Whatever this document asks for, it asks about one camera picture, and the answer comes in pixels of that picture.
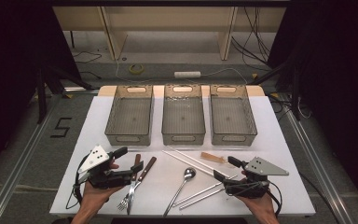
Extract grey translucent plastic bin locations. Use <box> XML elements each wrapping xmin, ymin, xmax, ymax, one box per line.
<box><xmin>209</xmin><ymin>84</ymin><xmax>258</xmax><ymax>147</ymax></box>
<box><xmin>161</xmin><ymin>84</ymin><xmax>207</xmax><ymax>147</ymax></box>
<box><xmin>104</xmin><ymin>85</ymin><xmax>155</xmax><ymax>147</ymax></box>

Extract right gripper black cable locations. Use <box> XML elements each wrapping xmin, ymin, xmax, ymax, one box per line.
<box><xmin>265</xmin><ymin>178</ymin><xmax>283</xmax><ymax>217</ymax></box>

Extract metal spoon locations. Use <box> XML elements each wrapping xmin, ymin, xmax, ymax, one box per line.
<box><xmin>162</xmin><ymin>167</ymin><xmax>197</xmax><ymax>218</ymax></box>

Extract metal chopstick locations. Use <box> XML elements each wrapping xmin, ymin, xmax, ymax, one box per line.
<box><xmin>179</xmin><ymin>187</ymin><xmax>228</xmax><ymax>211</ymax></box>

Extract yellow tape roll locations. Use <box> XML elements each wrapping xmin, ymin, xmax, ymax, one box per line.
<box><xmin>129</xmin><ymin>63</ymin><xmax>145</xmax><ymax>76</ymax></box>

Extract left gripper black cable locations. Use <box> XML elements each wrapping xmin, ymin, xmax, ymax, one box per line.
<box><xmin>64</xmin><ymin>153</ymin><xmax>91</xmax><ymax>210</ymax></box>

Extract black metal stand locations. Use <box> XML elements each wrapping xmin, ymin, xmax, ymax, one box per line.
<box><xmin>248</xmin><ymin>57</ymin><xmax>302</xmax><ymax>121</ymax></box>
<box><xmin>36</xmin><ymin>64</ymin><xmax>94</xmax><ymax>125</ymax></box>

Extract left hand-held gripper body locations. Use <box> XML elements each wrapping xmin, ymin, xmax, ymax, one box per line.
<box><xmin>77</xmin><ymin>145</ymin><xmax>134</xmax><ymax>190</ymax></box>

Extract thin black floor cable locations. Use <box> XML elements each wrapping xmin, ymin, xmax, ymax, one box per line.
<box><xmin>73</xmin><ymin>50</ymin><xmax>103</xmax><ymax>80</ymax></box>

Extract person's right hand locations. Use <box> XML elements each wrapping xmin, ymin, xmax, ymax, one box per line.
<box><xmin>236</xmin><ymin>186</ymin><xmax>278</xmax><ymax>217</ymax></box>

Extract white chopsticks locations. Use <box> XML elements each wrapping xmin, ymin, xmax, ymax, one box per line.
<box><xmin>172</xmin><ymin>175</ymin><xmax>239</xmax><ymax>207</ymax></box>

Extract white table sheet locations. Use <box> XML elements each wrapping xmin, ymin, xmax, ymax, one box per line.
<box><xmin>49</xmin><ymin>95</ymin><xmax>316</xmax><ymax>217</ymax></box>

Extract beige wooden desk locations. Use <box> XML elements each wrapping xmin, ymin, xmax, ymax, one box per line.
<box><xmin>52</xmin><ymin>6</ymin><xmax>287</xmax><ymax>62</ymax></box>

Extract metal floor rail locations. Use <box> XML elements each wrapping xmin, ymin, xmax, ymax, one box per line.
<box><xmin>0</xmin><ymin>92</ymin><xmax>63</xmax><ymax>224</ymax></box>
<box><xmin>281</xmin><ymin>105</ymin><xmax>355</xmax><ymax>224</ymax></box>

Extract person's left hand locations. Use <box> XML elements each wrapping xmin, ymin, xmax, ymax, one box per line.
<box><xmin>79</xmin><ymin>161</ymin><xmax>123</xmax><ymax>211</ymax></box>

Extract black curtain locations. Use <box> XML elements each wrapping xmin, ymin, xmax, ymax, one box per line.
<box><xmin>267</xmin><ymin>0</ymin><xmax>358</xmax><ymax>206</ymax></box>
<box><xmin>0</xmin><ymin>0</ymin><xmax>83</xmax><ymax>181</ymax></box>

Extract white cable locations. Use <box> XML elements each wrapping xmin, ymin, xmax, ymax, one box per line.
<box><xmin>200</xmin><ymin>67</ymin><xmax>248</xmax><ymax>84</ymax></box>
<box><xmin>115</xmin><ymin>57</ymin><xmax>175</xmax><ymax>85</ymax></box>

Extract bundle of black cables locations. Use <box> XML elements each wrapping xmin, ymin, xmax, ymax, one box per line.
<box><xmin>231</xmin><ymin>7</ymin><xmax>273</xmax><ymax>68</ymax></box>

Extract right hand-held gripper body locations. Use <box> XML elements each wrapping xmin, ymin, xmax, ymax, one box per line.
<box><xmin>223</xmin><ymin>156</ymin><xmax>290</xmax><ymax>200</ymax></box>

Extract white power strip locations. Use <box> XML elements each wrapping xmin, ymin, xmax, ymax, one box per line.
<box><xmin>173</xmin><ymin>71</ymin><xmax>201</xmax><ymax>79</ymax></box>

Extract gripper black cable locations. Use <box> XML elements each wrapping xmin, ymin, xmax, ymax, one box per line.
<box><xmin>64</xmin><ymin>153</ymin><xmax>91</xmax><ymax>210</ymax></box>
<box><xmin>265</xmin><ymin>178</ymin><xmax>283</xmax><ymax>217</ymax></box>

